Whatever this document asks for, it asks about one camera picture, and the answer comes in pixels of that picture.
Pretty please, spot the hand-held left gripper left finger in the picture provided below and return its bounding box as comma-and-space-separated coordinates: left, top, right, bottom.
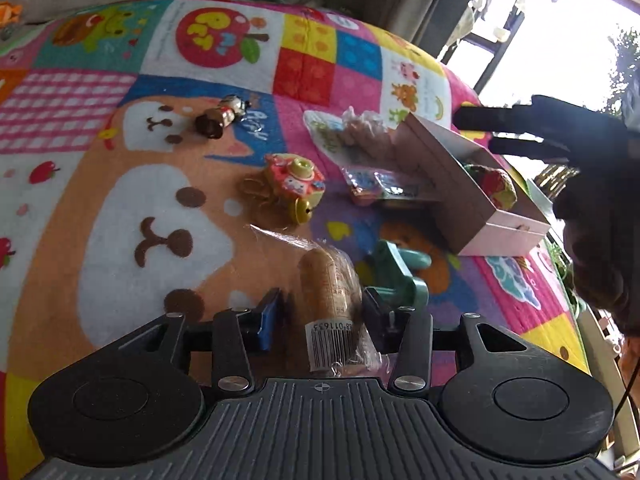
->
120, 287, 288, 395

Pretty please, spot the pale yellow hanging cloth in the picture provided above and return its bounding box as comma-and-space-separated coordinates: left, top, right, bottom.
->
447, 0, 497, 57

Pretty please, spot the red patterned plush toy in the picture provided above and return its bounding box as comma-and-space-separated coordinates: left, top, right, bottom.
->
462, 162, 518, 212

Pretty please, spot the plastic-wrapped bread stick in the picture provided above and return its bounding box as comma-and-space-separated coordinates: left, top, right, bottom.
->
249, 224, 386, 378

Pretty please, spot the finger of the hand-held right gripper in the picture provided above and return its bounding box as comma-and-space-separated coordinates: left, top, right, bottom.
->
452, 102, 540, 134
487, 137, 577, 164

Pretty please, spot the black window frame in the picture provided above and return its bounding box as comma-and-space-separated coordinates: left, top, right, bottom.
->
467, 7, 527, 97

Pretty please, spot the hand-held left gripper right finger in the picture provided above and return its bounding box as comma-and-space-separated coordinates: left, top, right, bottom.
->
361, 286, 531, 395

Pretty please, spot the pink cardboard box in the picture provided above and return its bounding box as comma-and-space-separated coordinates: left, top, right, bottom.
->
392, 112, 552, 257

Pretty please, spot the clear plastic bag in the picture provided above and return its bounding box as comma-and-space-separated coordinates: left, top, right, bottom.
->
342, 106, 402, 171

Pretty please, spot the colourful printed play mat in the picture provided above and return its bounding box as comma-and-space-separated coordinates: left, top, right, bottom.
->
0, 0, 593, 477

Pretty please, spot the small brown bottle figurine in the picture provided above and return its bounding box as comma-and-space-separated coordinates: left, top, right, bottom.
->
194, 94, 251, 140

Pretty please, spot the white yellow printed packet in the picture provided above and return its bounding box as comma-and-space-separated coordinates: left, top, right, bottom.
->
303, 109, 361, 167

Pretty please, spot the teal plastic toy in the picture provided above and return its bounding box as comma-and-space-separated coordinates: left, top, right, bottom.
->
362, 240, 431, 322

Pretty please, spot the pink toy camera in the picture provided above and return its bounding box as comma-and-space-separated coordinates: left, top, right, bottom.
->
240, 154, 327, 224

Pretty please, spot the black cable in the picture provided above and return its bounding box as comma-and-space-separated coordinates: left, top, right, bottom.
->
612, 332, 640, 421

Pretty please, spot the person's right hand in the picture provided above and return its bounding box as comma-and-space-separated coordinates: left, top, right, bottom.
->
552, 172, 640, 337

